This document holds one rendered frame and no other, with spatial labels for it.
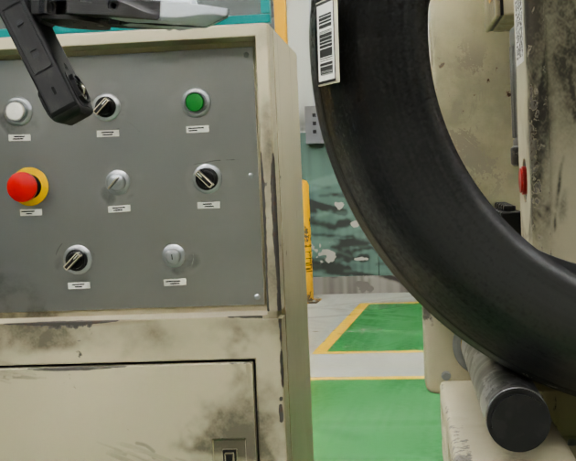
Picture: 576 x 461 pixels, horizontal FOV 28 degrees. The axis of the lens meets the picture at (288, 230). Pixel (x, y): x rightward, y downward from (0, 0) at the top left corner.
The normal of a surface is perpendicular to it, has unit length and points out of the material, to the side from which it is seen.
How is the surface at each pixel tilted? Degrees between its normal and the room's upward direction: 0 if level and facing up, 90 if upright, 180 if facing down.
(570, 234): 90
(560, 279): 99
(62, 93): 88
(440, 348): 90
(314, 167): 90
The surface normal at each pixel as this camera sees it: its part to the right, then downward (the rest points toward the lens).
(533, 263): -0.21, 0.20
